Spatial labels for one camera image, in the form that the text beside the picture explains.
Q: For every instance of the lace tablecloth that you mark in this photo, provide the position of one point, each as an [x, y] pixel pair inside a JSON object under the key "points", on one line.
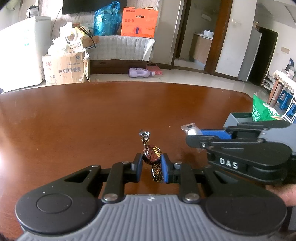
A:
{"points": [[285, 77]]}

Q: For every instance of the green snack bag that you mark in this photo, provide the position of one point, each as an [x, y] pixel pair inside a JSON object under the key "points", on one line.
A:
{"points": [[263, 111]]}

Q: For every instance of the brown foil candy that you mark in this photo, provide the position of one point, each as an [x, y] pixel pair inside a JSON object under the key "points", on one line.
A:
{"points": [[151, 155]]}

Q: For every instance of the dark container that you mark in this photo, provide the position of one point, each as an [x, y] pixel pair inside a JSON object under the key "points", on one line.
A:
{"points": [[32, 11]]}

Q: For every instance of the yellow wall panel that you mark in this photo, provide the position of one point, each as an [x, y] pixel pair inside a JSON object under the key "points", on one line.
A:
{"points": [[285, 50]]}

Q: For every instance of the purple plastic bottle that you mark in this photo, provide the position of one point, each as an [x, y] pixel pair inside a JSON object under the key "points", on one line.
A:
{"points": [[140, 73]]}

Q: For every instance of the wooden kitchen cabinet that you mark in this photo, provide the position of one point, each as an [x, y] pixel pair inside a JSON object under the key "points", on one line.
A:
{"points": [[201, 49]]}

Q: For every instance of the black television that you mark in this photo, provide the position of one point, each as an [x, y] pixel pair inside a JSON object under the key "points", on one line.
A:
{"points": [[78, 5]]}

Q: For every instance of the person's right hand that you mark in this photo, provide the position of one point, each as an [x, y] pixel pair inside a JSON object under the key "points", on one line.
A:
{"points": [[285, 195]]}

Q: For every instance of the silver refrigerator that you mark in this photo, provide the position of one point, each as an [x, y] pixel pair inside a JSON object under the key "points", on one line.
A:
{"points": [[249, 55]]}

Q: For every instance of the brown television cabinet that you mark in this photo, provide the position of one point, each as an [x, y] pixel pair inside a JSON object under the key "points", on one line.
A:
{"points": [[115, 67]]}

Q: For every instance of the orange carton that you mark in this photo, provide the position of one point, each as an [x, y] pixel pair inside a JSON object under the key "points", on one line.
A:
{"points": [[138, 23]]}

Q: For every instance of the grey shallow box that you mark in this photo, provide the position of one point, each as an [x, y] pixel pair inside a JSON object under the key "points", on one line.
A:
{"points": [[233, 119]]}

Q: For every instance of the pale tape roll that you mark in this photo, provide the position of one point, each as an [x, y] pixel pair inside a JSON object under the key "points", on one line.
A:
{"points": [[72, 36]]}

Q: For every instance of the shoe rack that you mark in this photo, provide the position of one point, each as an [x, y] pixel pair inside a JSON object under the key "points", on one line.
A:
{"points": [[268, 81]]}

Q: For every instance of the white container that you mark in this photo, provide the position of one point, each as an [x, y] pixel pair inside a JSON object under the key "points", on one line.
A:
{"points": [[208, 33]]}

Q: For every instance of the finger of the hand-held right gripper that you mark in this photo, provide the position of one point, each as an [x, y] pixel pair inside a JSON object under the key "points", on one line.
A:
{"points": [[198, 142], [215, 134]]}

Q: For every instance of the white plastic bag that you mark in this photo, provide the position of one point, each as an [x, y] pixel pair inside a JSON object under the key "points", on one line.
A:
{"points": [[57, 46]]}

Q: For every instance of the blue plastic stool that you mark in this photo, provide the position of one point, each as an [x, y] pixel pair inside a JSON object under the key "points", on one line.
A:
{"points": [[283, 98]]}

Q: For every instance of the large cardboard box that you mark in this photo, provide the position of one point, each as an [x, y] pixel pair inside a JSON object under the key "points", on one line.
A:
{"points": [[64, 69]]}

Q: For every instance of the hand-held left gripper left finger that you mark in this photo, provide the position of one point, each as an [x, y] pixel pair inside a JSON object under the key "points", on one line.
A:
{"points": [[139, 168]]}

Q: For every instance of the pink flat pad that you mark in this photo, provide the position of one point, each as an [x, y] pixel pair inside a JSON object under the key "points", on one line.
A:
{"points": [[157, 69]]}

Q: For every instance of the blue plastic bag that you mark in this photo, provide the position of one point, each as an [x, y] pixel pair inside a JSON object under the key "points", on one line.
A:
{"points": [[107, 20]]}

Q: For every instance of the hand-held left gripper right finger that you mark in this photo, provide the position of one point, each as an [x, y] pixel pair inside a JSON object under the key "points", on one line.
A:
{"points": [[164, 169]]}

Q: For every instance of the wooden dining table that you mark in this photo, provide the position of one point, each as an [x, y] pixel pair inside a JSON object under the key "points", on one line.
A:
{"points": [[276, 90]]}

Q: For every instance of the white chest freezer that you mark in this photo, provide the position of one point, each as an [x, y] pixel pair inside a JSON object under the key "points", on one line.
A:
{"points": [[20, 53]]}

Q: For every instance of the small clear candy packet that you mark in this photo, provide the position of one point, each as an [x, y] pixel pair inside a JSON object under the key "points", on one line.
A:
{"points": [[193, 131]]}

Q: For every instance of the small cardboard box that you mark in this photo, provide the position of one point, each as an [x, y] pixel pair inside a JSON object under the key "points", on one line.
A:
{"points": [[87, 41]]}

